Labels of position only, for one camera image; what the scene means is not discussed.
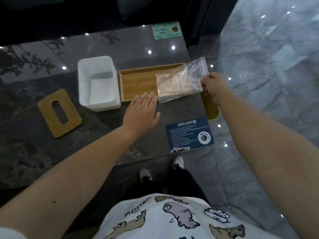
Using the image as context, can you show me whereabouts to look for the person's right hand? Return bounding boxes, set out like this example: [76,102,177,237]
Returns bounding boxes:
[201,72,231,104]

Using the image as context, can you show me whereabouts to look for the person's left hand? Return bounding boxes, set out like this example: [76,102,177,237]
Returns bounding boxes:
[122,93,160,137]

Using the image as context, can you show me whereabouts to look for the clear plastic bag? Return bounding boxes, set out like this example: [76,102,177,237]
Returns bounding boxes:
[156,56,209,104]

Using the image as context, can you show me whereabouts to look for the person's right forearm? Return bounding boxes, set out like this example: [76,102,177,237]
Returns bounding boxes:
[215,89,319,239]

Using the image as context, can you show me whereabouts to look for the person's left forearm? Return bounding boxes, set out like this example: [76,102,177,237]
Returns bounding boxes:
[0,126,144,239]

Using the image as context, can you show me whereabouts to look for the yellow rounded tray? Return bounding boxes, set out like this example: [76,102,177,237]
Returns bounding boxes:
[201,91,221,121]

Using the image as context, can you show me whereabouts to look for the blue notice card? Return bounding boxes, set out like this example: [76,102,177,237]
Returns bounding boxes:
[165,118,214,154]

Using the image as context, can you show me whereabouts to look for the wooden tray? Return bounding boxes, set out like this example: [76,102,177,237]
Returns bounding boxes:
[118,63,186,102]

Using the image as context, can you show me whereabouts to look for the white shoe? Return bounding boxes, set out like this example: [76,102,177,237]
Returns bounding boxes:
[172,156,184,170]
[139,168,153,183]

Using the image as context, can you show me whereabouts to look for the dark cabinet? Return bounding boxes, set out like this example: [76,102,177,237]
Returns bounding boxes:
[183,0,240,46]

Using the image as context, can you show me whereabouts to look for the green card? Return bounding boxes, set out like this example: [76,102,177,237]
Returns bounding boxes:
[152,21,181,40]

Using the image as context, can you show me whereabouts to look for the black trousers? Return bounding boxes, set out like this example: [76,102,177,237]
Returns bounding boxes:
[119,168,210,207]

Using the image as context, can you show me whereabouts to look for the white plastic box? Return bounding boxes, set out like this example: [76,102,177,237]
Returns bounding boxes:
[78,56,121,112]

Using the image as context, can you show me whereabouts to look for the white animal print shirt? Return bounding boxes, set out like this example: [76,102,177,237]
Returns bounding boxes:
[92,194,253,239]

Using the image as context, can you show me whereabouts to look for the wooden lid with slot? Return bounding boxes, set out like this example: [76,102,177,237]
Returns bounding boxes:
[38,89,82,138]

